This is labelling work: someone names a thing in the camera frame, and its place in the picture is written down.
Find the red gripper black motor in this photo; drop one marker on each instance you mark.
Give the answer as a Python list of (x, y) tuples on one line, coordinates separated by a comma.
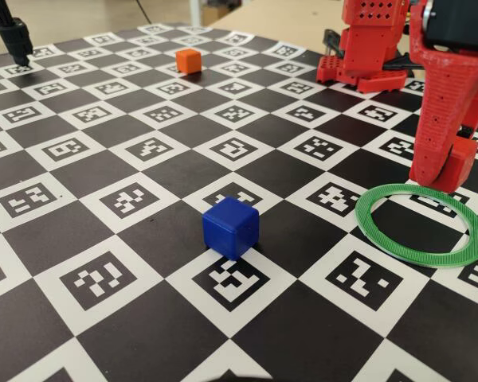
[(438, 85)]

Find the red cube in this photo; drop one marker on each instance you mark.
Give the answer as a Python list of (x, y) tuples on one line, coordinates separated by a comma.
[(460, 163)]

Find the blue cube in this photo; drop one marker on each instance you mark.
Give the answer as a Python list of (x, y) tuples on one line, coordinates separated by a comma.
[(231, 227)]

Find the red robot arm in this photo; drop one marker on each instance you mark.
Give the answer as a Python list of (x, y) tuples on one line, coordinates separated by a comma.
[(366, 44)]

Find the orange cube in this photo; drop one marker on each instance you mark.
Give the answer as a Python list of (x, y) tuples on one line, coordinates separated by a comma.
[(188, 61)]

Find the small dark clamp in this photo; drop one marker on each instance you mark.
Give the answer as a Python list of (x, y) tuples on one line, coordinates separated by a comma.
[(331, 41)]

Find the cardboard box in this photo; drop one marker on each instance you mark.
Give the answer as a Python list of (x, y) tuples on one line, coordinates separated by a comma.
[(217, 12)]

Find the white table leg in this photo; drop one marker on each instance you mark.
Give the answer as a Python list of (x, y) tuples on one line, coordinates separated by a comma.
[(195, 12)]

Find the black white marker checkerboard mat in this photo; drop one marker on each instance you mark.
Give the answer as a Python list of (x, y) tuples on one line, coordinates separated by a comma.
[(163, 238)]

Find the black tripod leg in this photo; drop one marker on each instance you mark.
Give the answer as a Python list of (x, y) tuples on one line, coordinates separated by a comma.
[(14, 36)]

